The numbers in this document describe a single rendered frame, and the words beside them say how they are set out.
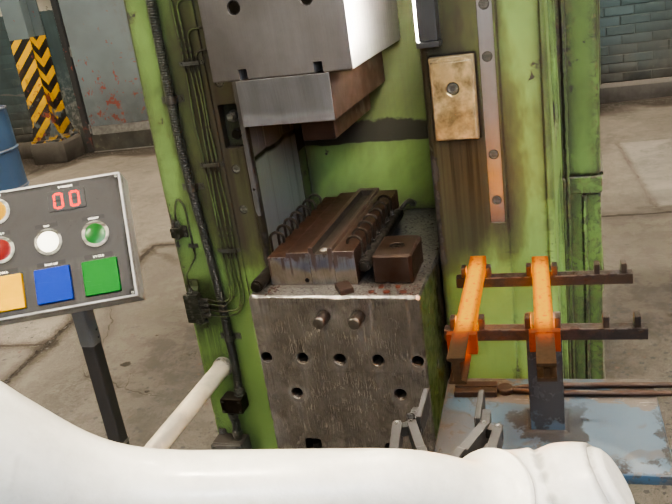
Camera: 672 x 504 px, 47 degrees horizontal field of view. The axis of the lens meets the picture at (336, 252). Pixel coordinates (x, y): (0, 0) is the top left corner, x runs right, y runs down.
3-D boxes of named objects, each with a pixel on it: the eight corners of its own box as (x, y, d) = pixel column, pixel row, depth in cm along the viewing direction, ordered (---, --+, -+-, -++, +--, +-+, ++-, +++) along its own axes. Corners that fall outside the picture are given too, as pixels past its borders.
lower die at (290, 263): (358, 284, 164) (353, 247, 161) (272, 284, 171) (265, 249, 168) (400, 217, 201) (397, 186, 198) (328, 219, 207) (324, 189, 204)
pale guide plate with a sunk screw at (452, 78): (478, 138, 157) (472, 54, 151) (435, 141, 160) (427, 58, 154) (480, 136, 159) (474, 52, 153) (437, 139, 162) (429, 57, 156)
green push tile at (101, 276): (120, 290, 162) (115, 256, 164) (85, 296, 162) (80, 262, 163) (122, 291, 164) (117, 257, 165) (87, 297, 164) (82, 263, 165)
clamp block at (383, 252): (413, 284, 160) (410, 255, 158) (374, 284, 163) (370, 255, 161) (424, 261, 171) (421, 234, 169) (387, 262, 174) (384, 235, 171)
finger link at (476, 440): (439, 462, 90) (449, 465, 90) (481, 413, 99) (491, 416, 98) (441, 490, 92) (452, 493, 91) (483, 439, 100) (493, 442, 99)
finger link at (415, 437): (437, 489, 92) (425, 492, 92) (416, 437, 102) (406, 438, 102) (434, 462, 91) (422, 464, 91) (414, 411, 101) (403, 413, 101)
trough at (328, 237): (331, 254, 163) (331, 247, 163) (308, 254, 165) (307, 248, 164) (379, 192, 200) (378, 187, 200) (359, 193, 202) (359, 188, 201)
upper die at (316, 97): (335, 120, 152) (328, 72, 148) (243, 127, 158) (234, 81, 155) (385, 81, 189) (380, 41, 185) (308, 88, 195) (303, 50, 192)
